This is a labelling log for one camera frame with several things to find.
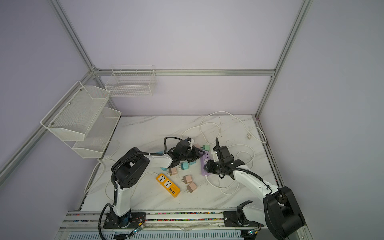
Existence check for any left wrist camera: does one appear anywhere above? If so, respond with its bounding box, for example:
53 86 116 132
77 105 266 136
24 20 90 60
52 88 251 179
185 138 195 145

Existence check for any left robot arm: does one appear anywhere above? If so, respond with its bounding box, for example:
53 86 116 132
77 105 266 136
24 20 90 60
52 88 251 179
107 137 205 220

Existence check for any teal mountain-shaped power strip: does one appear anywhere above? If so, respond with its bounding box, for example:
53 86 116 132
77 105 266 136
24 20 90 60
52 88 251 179
160 160 169 171

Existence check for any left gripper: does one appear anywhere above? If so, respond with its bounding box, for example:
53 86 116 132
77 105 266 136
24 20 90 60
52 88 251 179
180 147 206 164

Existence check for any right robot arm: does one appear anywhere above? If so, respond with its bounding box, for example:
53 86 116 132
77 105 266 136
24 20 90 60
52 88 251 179
204 146 306 240

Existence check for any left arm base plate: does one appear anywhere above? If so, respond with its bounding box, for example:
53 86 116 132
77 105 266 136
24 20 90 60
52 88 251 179
103 211 146 229

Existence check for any purple power strip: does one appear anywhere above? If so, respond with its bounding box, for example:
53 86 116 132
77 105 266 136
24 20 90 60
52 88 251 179
201 150 211 177

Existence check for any upper white mesh shelf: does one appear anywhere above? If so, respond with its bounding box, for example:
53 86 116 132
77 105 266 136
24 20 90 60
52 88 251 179
40 81 111 142

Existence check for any orange strip white cable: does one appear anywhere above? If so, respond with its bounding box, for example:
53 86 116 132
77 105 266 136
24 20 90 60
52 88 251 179
130 171 160 199

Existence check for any mint charger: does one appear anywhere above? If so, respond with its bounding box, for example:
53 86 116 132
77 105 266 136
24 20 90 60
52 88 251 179
180 162 190 171

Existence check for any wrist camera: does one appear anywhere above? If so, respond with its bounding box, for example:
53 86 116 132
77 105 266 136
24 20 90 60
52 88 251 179
185 138 195 145
212 137 220 162

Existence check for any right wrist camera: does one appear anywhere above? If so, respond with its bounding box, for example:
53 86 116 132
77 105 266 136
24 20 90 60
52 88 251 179
212 137 220 162

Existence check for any lower white mesh shelf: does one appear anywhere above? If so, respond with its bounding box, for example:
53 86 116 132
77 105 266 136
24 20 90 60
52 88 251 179
72 108 121 159

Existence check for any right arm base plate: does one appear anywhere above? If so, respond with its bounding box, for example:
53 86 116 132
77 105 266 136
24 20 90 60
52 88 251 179
223 211 264 227

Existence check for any green charger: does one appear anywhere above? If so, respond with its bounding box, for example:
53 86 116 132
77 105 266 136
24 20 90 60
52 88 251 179
202 145 211 152

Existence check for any white mesh shelf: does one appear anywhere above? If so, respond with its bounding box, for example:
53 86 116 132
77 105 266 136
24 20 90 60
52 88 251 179
72 108 121 159
40 81 111 142

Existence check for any orange power strip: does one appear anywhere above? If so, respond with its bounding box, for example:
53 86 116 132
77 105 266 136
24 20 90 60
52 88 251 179
156 174 181 198

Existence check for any white wire basket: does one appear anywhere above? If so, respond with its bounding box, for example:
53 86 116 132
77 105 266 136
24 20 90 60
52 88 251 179
105 65 157 97

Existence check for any mountain strip white cable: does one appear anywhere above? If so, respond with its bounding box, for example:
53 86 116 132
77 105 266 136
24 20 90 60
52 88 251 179
83 139 121 203

